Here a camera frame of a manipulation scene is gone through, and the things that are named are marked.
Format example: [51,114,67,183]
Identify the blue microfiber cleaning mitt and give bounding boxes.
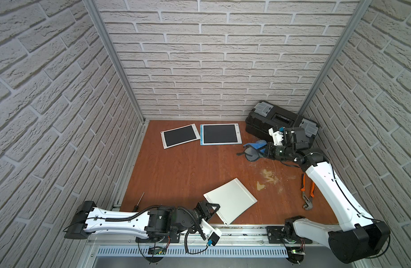
[236,140,268,162]

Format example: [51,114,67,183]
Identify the blue-edged drawing tablet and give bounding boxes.
[200,124,242,146]

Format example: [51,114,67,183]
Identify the white drawing tablet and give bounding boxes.
[160,124,201,149]
[203,178,257,226]

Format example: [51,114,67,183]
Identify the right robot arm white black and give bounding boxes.
[264,127,391,264]

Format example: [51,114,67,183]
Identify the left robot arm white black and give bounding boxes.
[63,201,222,245]

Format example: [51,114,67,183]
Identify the black toolbox grey latches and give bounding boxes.
[245,100,320,144]

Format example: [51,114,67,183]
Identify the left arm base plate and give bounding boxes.
[135,227,181,243]

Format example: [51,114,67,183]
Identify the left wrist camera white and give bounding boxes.
[200,219,222,246]

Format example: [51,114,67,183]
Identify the orange handled pliers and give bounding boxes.
[300,174,316,211]

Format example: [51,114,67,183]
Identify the aluminium mounting rail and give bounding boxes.
[88,223,360,248]

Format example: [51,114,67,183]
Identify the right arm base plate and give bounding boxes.
[266,226,313,245]

